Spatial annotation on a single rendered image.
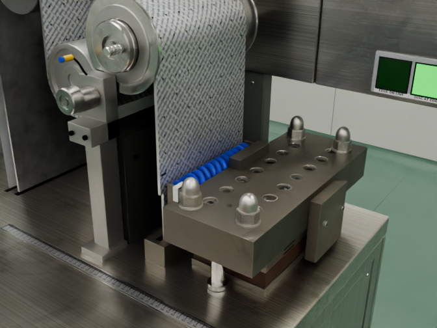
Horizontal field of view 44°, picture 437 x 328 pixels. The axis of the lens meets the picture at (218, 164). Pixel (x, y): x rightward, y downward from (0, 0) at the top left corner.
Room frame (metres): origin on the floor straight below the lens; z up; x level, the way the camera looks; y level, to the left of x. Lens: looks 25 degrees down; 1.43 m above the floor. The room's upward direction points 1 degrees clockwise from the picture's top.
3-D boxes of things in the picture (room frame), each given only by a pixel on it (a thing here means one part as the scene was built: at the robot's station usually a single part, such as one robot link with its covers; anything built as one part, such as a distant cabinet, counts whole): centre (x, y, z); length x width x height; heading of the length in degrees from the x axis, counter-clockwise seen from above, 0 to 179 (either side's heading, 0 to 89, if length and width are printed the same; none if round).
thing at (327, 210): (0.78, -0.18, 0.96); 0.10 x 0.03 x 0.11; 145
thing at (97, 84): (0.78, 0.19, 1.05); 0.06 x 0.05 x 0.31; 145
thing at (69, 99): (0.75, 0.22, 1.18); 0.04 x 0.02 x 0.04; 55
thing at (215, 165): (0.85, 0.00, 1.03); 0.21 x 0.04 x 0.03; 145
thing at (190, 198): (0.71, 0.04, 1.05); 0.04 x 0.04 x 0.04
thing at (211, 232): (0.82, -0.10, 1.00); 0.40 x 0.16 x 0.06; 145
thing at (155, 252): (0.86, 0.02, 0.92); 0.28 x 0.04 x 0.04; 145
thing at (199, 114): (0.86, 0.03, 1.11); 0.23 x 0.01 x 0.18; 145
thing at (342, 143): (0.93, -0.23, 1.05); 0.04 x 0.04 x 0.04
